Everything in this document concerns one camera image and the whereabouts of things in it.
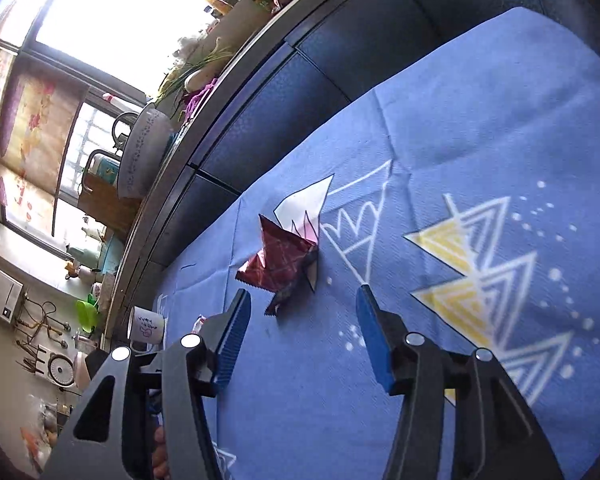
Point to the green plastic ladle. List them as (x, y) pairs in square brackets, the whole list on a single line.
[(87, 315)]

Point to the person's left hand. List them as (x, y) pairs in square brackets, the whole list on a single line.
[(159, 455)]

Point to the purple cloth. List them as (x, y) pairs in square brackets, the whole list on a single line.
[(200, 97)]

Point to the white water heater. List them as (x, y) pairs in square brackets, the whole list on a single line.
[(0, 290)]

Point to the dark red snack wrapper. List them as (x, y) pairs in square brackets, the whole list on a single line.
[(280, 260)]

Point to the wooden cutting board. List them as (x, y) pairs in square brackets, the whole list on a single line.
[(107, 205)]

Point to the white radish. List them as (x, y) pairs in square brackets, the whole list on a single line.
[(200, 77)]

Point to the patterned roller blind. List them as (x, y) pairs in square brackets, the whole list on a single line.
[(35, 130)]

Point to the steel kettle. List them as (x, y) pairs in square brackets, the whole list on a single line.
[(122, 127)]

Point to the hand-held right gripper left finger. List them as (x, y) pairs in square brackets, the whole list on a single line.
[(232, 340)]

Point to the round kitchen scale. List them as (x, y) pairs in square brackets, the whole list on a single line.
[(61, 369)]

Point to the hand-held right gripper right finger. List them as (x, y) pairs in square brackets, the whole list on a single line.
[(375, 340)]

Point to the white enamel mug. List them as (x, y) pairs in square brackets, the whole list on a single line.
[(147, 327)]

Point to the green onions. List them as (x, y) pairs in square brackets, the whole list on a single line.
[(195, 67)]

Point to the white enamel basin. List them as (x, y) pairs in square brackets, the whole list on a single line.
[(142, 152)]

